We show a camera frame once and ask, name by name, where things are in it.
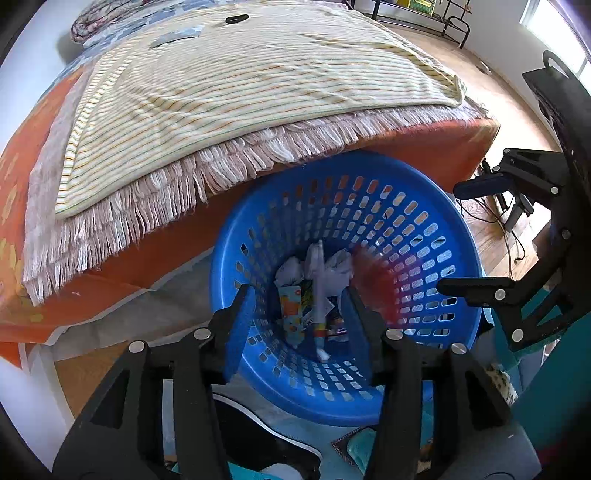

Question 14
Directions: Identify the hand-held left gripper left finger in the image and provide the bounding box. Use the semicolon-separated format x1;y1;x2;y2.
53;284;257;480

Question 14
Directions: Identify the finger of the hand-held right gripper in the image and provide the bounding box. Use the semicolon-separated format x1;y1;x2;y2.
454;148;571;217
436;276;591;352

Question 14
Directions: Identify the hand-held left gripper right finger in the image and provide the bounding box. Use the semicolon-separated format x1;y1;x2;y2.
342;286;541;480

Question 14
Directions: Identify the colourful snack packet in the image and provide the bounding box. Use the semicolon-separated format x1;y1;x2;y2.
277;284;308;349

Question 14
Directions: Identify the blue plastic basket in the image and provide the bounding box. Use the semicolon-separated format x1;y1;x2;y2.
210;150;485;428

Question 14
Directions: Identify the white tube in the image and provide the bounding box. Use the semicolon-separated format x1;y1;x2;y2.
307;240;331;361

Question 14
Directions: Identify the crumpled white paper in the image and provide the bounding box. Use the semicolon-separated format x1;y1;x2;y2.
324;249;354;301
275;257;306;289

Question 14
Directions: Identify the teal patterned cloth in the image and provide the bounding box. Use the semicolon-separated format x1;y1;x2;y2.
330;425;385;470

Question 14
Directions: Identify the black and white shoe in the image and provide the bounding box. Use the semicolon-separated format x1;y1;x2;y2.
211;392;324;480

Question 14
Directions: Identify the window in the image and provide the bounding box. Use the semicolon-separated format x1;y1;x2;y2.
519;0;591;80

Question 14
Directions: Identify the pinkish grey fringed towel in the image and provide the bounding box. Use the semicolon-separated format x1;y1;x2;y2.
23;69;491;306

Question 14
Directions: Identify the black drying rack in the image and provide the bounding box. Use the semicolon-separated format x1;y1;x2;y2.
369;0;472;48

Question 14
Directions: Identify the yellow striped cloth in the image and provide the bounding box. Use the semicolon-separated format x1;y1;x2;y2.
54;0;467;220

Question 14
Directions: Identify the orange floral blanket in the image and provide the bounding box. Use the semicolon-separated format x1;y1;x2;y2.
0;60;502;370

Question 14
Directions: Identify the grey and white wipes packet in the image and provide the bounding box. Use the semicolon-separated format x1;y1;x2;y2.
151;25;205;49

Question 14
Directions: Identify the folded floral quilt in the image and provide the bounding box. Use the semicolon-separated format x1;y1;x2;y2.
69;0;154;45

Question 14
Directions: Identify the black cable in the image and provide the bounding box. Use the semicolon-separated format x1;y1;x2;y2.
478;159;539;266

